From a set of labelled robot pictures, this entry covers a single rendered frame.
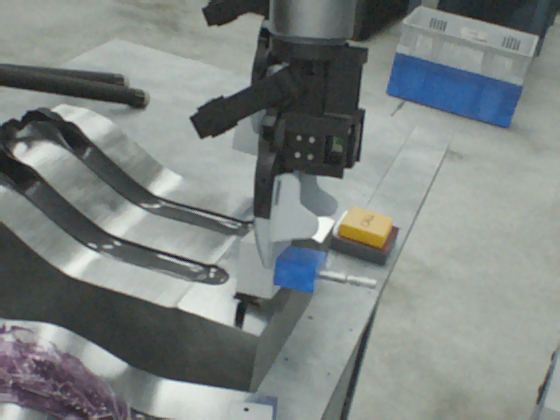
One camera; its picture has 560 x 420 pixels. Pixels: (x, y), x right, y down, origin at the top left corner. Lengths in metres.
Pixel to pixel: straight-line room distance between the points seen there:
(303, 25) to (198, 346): 0.32
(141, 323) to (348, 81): 0.31
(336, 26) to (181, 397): 0.35
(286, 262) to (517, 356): 1.74
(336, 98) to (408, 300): 1.86
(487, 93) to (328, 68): 3.33
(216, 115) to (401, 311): 1.79
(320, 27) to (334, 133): 0.09
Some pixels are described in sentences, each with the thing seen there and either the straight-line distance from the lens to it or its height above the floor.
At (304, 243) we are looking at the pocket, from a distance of 0.98.
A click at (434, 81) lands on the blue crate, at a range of 4.10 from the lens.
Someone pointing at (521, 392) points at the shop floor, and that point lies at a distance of 2.39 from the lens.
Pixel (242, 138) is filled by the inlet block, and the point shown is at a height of 0.92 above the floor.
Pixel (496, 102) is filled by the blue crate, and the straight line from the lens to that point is 4.09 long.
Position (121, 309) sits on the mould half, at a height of 0.86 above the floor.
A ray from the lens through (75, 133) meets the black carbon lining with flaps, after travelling 1.04.
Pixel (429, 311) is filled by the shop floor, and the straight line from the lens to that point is 2.57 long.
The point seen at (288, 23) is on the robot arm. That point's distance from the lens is 0.75.
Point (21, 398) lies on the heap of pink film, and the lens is 0.71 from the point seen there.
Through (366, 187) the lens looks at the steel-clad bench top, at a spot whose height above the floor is 0.80.
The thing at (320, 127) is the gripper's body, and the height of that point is 1.08.
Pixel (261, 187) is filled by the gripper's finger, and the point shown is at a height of 1.02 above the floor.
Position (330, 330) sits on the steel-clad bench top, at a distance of 0.99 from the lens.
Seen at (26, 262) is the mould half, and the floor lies 0.88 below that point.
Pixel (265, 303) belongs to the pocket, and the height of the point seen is 0.86.
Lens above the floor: 1.37
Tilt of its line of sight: 28 degrees down
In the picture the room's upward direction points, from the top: 11 degrees clockwise
